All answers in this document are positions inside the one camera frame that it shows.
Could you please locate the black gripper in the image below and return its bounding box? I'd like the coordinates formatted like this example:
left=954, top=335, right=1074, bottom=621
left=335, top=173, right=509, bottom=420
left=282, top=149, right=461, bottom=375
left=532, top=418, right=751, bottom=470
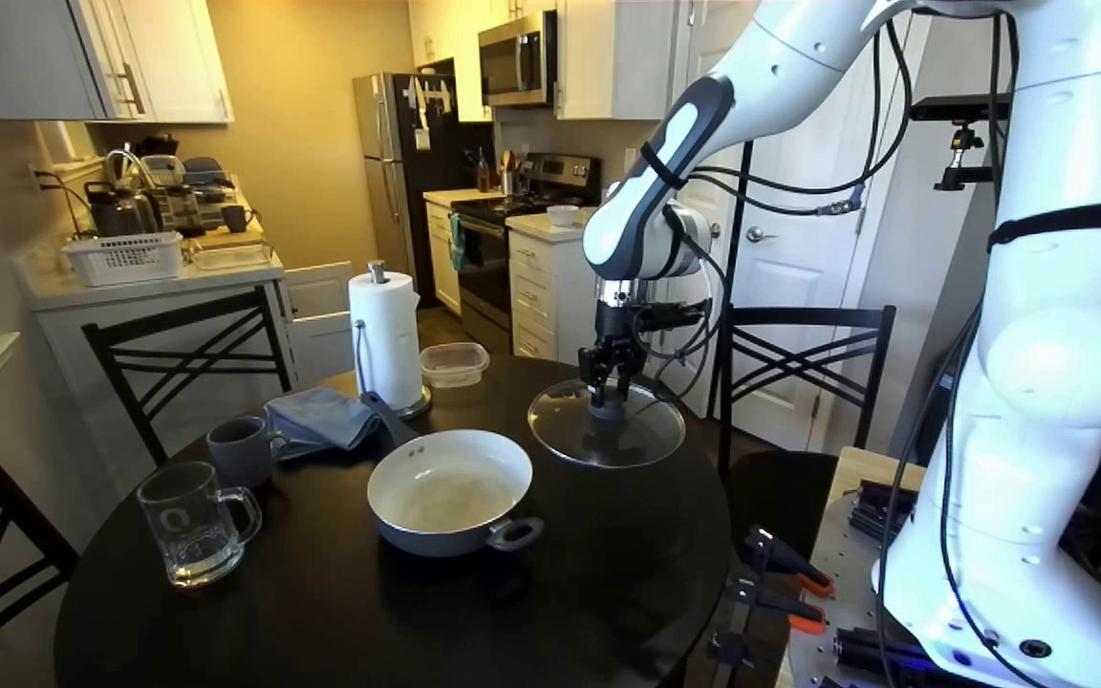
left=575, top=279, right=647, bottom=396

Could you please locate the glass lid with grey knob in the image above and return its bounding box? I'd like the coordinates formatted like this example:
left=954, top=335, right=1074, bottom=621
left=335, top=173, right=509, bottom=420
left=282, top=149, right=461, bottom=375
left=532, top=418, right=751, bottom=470
left=526, top=378, right=684, bottom=470

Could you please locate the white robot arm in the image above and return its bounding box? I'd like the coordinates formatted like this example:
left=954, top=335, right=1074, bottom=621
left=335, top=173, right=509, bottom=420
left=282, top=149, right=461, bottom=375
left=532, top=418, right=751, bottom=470
left=581, top=0, right=1002, bottom=404

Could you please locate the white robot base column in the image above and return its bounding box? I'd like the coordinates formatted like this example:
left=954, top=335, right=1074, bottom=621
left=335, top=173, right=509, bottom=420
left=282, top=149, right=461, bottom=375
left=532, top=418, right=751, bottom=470
left=884, top=0, right=1101, bottom=688

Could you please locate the grey pan with white interior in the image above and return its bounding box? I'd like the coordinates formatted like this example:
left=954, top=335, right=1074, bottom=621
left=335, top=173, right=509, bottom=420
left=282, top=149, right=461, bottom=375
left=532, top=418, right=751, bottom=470
left=366, top=426, right=541, bottom=556

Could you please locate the clear plastic food container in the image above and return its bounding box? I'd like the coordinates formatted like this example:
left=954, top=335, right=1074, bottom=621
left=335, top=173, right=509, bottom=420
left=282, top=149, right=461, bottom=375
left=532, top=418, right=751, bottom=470
left=419, top=341, right=489, bottom=391

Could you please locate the black kitchen stove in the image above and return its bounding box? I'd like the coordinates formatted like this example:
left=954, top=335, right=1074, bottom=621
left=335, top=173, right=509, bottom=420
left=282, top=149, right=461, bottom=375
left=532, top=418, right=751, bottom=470
left=449, top=153, right=601, bottom=341

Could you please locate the black chair at right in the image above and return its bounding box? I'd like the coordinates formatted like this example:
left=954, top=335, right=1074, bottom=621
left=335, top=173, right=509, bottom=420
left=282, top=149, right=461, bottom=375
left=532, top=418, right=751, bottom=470
left=704, top=300, right=898, bottom=480

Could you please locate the white door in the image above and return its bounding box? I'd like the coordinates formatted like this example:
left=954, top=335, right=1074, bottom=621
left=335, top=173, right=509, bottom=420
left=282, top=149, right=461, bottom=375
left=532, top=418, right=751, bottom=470
left=699, top=0, right=936, bottom=456

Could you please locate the white paper towel roll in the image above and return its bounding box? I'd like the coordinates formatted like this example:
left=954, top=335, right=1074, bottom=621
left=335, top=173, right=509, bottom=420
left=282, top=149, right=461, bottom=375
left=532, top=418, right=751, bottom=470
left=347, top=261, right=426, bottom=418

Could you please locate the black orange clamp tool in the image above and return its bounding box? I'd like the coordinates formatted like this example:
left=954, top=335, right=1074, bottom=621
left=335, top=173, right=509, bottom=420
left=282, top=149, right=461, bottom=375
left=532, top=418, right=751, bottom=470
left=741, top=526, right=834, bottom=597

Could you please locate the wooden side stand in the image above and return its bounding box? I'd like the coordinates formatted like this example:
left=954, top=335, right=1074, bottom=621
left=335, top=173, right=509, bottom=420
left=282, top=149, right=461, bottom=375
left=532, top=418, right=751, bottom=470
left=777, top=446, right=923, bottom=688

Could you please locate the stainless steel microwave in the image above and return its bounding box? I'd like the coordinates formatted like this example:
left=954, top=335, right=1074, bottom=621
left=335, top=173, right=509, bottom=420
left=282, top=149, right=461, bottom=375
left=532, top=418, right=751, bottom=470
left=476, top=10, right=559, bottom=107

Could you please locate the black refrigerator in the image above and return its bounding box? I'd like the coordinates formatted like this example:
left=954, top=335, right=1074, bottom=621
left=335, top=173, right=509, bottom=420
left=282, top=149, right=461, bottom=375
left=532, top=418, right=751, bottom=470
left=352, top=70, right=457, bottom=295

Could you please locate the blue folded cloth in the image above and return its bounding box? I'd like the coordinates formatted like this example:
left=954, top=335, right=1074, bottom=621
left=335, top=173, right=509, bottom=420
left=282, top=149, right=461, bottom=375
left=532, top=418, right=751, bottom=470
left=262, top=391, right=394, bottom=462

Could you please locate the grey ceramic mug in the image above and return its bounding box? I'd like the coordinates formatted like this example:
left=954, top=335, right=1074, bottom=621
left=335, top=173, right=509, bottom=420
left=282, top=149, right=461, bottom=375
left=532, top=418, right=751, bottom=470
left=207, top=418, right=276, bottom=485

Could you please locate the clear glass mug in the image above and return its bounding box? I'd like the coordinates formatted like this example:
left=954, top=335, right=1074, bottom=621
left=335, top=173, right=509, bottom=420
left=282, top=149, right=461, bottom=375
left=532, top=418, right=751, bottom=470
left=132, top=462, right=262, bottom=588

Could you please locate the coffee maker appliance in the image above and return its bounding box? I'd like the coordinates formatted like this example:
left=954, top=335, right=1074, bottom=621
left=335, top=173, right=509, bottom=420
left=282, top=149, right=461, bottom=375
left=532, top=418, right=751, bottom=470
left=84, top=146, right=187, bottom=238

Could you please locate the white plastic bin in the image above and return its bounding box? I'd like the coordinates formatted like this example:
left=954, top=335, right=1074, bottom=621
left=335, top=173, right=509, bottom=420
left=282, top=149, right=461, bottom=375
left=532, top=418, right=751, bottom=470
left=61, top=233, right=182, bottom=285

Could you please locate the black chair behind table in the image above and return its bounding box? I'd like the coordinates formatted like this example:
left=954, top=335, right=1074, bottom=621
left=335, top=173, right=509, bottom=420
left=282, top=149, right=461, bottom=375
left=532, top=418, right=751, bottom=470
left=84, top=285, right=290, bottom=467

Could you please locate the black camera on stand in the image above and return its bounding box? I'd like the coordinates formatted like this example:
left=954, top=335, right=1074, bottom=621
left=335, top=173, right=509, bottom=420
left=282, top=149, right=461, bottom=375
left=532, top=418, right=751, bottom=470
left=909, top=94, right=1009, bottom=191

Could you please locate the white upper wall cabinet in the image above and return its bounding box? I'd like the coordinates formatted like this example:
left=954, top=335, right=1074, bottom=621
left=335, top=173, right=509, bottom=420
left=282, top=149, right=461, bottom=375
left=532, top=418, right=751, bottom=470
left=0, top=0, right=234, bottom=127

